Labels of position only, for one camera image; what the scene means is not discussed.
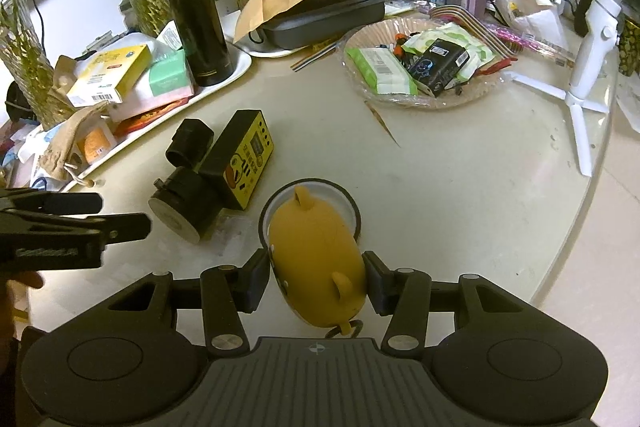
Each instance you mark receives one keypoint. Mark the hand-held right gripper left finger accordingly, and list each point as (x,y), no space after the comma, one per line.
(255,282)

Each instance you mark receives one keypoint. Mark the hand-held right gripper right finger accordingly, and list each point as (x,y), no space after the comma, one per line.
(378,282)

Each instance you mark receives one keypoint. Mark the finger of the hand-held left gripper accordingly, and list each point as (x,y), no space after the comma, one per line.
(127,228)
(70,202)

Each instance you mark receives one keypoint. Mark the yellow pig toy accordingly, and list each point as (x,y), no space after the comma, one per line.
(315,257)

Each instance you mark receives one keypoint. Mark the amber tape roll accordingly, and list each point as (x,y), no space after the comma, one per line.
(351,208)

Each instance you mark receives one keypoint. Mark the black yellow-faced box device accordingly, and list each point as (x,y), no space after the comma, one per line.
(220,157)

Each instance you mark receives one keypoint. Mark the person's left hand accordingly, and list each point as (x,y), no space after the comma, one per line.
(25,280)

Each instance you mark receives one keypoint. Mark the orange round packet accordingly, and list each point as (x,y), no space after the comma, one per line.
(97,144)

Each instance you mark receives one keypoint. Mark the black round object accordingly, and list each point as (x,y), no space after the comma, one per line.
(20,102)

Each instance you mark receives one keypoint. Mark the red flat box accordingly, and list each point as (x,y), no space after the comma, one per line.
(150,117)

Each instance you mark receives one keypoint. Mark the brown cardboard piece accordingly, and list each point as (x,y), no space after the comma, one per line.
(62,74)

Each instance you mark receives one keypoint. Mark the yellow white carton box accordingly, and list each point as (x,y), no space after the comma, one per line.
(107,74)

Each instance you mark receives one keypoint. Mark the brown wooden pick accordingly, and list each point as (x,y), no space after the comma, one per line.
(382,124)

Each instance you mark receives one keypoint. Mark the green tissue pack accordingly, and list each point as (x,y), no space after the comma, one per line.
(167,74)

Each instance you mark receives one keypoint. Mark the white label packet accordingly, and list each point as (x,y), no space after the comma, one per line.
(172,37)

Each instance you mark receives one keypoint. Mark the clear glass dish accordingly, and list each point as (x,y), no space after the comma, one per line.
(450,99)

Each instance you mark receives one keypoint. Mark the white tray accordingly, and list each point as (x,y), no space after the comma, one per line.
(241,61)

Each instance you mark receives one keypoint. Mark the green wipes pack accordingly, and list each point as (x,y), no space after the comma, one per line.
(382,72)

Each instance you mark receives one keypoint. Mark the black thermos bottle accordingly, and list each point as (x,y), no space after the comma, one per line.
(197,22)

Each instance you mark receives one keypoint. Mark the black packet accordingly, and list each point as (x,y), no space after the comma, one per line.
(437,67)

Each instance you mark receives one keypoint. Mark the white plate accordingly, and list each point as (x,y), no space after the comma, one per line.
(280,53)

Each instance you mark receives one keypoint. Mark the light green packet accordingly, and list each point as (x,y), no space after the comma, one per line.
(477,52)

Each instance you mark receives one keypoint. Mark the black zip case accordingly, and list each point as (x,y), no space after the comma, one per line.
(325,22)

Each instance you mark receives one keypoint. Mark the pink patterned strip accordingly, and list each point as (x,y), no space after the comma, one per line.
(520,39)

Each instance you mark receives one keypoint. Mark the stained paper sheet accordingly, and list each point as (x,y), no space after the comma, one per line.
(631,107)

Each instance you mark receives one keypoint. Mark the white gimbal tripod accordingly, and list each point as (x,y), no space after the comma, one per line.
(595,52)

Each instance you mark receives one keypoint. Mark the gold patterned can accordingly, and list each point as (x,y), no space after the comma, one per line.
(631,52)

